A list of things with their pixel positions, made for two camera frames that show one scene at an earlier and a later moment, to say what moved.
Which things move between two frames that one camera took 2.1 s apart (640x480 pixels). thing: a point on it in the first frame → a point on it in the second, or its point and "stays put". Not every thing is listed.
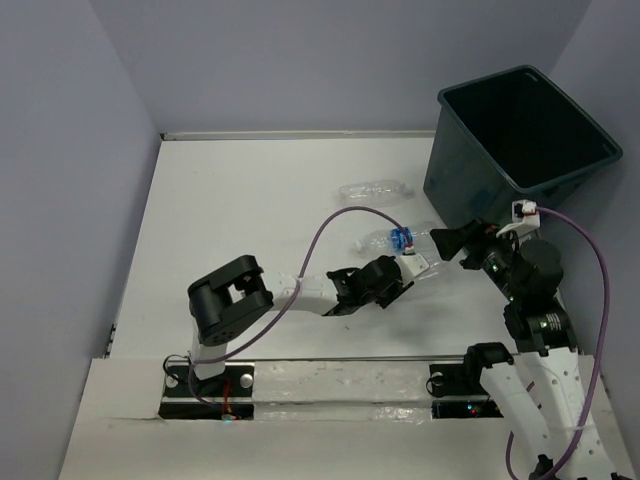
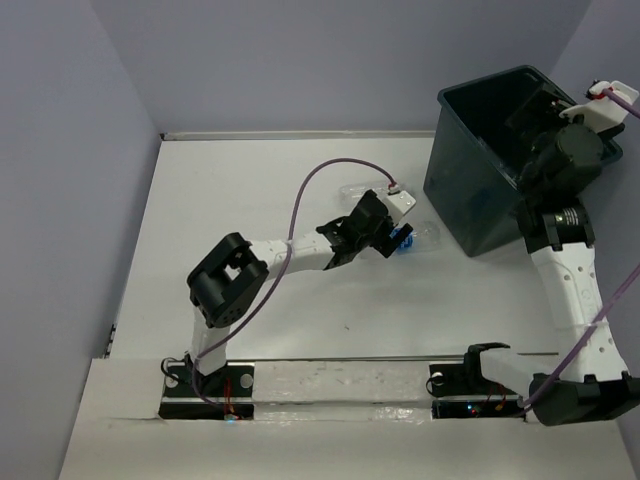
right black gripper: x=475 y=236 → x=538 y=104
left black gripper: x=391 y=295 → x=387 y=247
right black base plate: x=460 y=392 stays put
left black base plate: x=228 y=395 stays put
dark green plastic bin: x=506 y=138 stays put
